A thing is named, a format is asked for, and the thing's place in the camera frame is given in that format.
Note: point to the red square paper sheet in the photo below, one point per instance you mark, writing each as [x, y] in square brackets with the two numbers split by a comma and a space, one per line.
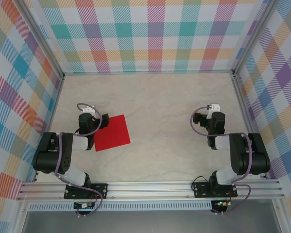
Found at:
[114, 136]

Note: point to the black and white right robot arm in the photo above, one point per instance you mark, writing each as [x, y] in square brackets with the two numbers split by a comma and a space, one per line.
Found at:
[254, 157]

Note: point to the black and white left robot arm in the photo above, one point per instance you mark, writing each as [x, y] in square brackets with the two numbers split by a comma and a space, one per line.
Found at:
[48, 160]

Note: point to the circuit board with green light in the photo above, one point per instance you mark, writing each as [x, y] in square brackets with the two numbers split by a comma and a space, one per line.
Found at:
[221, 203]

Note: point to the black circuit board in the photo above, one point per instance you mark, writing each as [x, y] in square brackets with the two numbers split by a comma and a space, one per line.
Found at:
[81, 206]

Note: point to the grey metal panel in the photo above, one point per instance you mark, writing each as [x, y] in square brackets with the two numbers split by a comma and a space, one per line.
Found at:
[148, 223]

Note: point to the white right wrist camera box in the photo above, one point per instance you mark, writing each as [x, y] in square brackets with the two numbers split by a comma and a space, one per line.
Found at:
[214, 106]

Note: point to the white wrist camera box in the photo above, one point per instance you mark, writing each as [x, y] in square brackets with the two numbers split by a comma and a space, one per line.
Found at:
[214, 106]
[89, 108]

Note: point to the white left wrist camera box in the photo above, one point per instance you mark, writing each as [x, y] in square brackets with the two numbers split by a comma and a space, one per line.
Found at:
[89, 108]

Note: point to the aluminium side frame bar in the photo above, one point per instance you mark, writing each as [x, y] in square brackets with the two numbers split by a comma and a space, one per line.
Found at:
[57, 95]
[240, 97]

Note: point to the long aluminium frame bar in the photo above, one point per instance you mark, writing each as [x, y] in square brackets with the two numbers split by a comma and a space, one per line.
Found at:
[148, 72]

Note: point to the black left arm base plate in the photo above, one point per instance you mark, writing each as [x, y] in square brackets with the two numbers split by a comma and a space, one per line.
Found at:
[100, 190]

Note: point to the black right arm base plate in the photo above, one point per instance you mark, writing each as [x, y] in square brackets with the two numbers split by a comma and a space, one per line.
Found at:
[200, 191]

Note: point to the wide aluminium mounting rail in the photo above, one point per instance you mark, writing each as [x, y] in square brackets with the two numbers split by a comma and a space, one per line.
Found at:
[148, 190]

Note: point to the aluminium frame post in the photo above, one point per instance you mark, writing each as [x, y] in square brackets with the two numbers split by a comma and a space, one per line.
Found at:
[252, 38]
[44, 38]

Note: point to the aluminium frame leg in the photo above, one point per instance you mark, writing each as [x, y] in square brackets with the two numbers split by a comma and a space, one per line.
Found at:
[20, 218]
[280, 216]

